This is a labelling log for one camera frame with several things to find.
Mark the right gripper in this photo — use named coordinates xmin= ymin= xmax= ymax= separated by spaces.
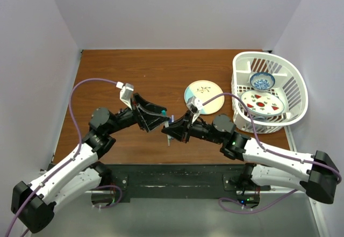
xmin=162 ymin=110 xmax=224 ymax=145

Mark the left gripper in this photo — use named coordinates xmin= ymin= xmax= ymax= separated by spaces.
xmin=106 ymin=93 xmax=169 ymax=135

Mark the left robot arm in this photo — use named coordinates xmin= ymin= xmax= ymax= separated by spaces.
xmin=11 ymin=93 xmax=169 ymax=233

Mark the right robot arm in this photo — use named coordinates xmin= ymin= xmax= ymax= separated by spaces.
xmin=162 ymin=111 xmax=341 ymax=204

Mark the cream and blue plate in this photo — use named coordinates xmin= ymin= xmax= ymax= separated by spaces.
xmin=184 ymin=80 xmax=225 ymax=115

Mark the watermelon pattern plate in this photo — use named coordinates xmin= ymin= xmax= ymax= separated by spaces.
xmin=240 ymin=90 xmax=284 ymax=117

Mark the blue patterned bowl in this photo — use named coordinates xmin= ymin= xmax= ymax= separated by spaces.
xmin=249 ymin=72 xmax=276 ymax=91

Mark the white plastic basket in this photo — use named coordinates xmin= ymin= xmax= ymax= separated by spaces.
xmin=231 ymin=52 xmax=309 ymax=134

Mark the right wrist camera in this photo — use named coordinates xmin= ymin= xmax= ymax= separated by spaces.
xmin=187 ymin=96 xmax=203 ymax=124

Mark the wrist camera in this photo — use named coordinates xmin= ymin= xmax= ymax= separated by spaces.
xmin=187 ymin=96 xmax=203 ymax=124
xmin=119 ymin=83 xmax=134 ymax=109

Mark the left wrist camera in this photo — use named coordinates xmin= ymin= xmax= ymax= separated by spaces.
xmin=119 ymin=83 xmax=134 ymax=109

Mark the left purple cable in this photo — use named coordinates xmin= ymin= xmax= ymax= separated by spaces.
xmin=0 ymin=78 xmax=123 ymax=237

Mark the purple cable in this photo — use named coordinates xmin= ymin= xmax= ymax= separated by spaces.
xmin=0 ymin=78 xmax=123 ymax=237
xmin=201 ymin=93 xmax=342 ymax=215

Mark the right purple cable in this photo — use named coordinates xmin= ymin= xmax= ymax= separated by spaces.
xmin=201 ymin=93 xmax=342 ymax=215

